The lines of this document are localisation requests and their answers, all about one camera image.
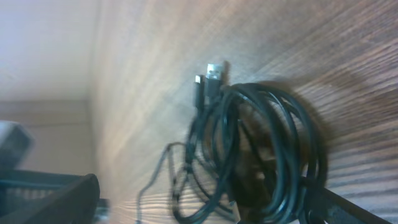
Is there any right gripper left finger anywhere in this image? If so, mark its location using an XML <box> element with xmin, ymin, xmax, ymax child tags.
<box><xmin>1</xmin><ymin>173</ymin><xmax>100</xmax><ymax>223</ymax></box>

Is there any thick black usb cable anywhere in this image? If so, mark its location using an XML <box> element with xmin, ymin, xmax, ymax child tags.
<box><xmin>186</xmin><ymin>63</ymin><xmax>329</xmax><ymax>224</ymax></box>

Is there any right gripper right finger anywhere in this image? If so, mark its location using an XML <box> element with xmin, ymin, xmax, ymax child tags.
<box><xmin>300</xmin><ymin>177</ymin><xmax>391</xmax><ymax>224</ymax></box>

